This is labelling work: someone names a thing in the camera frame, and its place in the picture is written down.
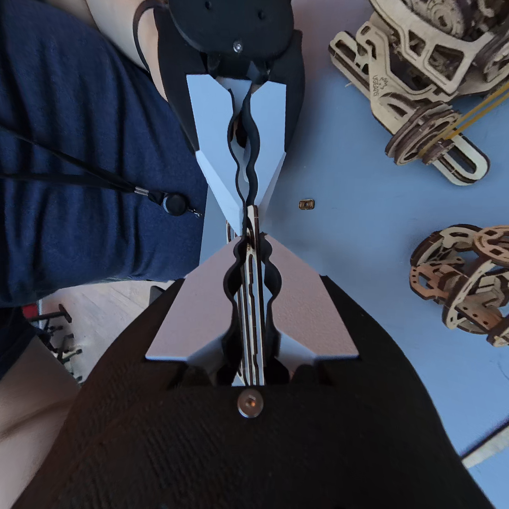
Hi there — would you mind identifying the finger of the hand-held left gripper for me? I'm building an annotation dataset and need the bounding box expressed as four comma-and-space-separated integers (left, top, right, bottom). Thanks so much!
185, 73, 245, 239
247, 81, 288, 212

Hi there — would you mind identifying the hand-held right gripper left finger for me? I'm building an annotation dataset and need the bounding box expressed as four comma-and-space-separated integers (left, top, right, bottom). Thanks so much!
144, 236, 245, 385

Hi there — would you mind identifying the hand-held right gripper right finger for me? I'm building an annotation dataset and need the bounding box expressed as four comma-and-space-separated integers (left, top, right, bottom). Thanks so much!
258, 234, 362, 385

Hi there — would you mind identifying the laser-cut wooden parts sheet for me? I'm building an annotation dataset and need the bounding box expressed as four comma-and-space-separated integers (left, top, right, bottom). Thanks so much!
225, 205, 266, 386

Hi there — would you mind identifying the person's left forearm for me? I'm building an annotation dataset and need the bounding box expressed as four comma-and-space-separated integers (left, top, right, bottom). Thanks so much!
85, 0, 168, 101

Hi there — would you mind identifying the round wooden cage model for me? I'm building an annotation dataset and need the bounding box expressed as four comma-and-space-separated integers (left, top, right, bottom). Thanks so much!
410, 225, 509, 348

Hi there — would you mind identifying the wooden mechanical gear model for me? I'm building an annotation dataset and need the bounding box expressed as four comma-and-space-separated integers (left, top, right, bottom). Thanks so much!
329, 0, 509, 186

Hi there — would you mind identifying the black badge reel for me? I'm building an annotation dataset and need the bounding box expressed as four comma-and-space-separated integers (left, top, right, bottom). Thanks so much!
162, 193, 202, 219

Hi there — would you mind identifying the black chair base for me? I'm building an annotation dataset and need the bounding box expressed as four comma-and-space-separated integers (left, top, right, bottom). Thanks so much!
24, 304, 85, 383

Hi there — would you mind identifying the person's dark blue shirt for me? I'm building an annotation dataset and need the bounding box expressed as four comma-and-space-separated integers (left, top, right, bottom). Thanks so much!
0, 0, 210, 308

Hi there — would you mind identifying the person's bare leg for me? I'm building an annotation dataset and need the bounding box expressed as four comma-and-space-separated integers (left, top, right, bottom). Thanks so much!
0, 338, 81, 509

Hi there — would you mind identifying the pale wooden strip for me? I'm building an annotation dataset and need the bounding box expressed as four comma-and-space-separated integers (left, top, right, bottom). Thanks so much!
461, 427, 509, 469

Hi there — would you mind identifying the black wrist cord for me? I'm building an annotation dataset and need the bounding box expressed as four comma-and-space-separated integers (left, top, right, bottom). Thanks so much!
132, 0, 172, 74

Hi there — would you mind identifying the black lanyard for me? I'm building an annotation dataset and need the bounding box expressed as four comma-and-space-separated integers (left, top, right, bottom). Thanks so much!
0, 127, 168, 200

